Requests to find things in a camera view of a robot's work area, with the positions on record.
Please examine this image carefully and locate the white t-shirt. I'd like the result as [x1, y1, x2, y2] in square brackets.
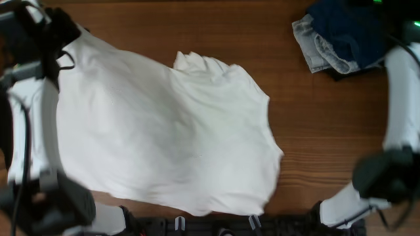
[56, 31, 283, 216]

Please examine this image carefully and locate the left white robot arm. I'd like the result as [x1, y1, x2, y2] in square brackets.
[1, 1, 137, 235]

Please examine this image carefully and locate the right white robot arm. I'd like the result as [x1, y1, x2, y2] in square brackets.
[308, 1, 419, 231]

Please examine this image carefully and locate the light blue denim garment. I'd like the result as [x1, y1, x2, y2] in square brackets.
[292, 14, 362, 75]

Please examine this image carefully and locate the black garment under pile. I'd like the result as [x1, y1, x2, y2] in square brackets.
[324, 62, 385, 82]

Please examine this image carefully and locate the dark blue garment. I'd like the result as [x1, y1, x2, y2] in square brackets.
[306, 0, 386, 68]

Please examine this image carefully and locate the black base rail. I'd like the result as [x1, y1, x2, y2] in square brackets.
[137, 214, 367, 236]

